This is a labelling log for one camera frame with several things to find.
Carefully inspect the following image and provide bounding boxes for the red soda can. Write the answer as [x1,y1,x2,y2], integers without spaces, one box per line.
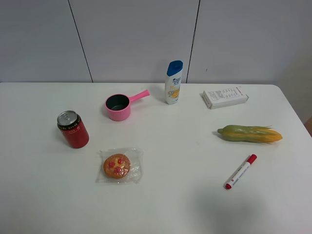
[57,110,89,149]

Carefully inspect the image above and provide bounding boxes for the pink toy saucepan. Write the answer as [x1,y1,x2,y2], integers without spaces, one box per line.
[105,90,150,121]

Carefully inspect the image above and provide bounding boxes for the white blue shampoo bottle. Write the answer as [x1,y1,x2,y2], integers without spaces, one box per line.
[165,60,183,104]

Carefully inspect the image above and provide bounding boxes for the wrapped fruit tart pastry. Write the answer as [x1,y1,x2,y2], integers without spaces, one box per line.
[96,148,143,185]

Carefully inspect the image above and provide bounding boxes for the white cardboard box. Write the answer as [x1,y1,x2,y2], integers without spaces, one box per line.
[202,87,249,109]

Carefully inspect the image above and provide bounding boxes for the red whiteboard marker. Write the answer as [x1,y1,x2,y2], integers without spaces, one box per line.
[224,154,257,190]

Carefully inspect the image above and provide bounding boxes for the toy corn cob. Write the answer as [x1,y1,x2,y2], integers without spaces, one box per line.
[217,125,283,143]

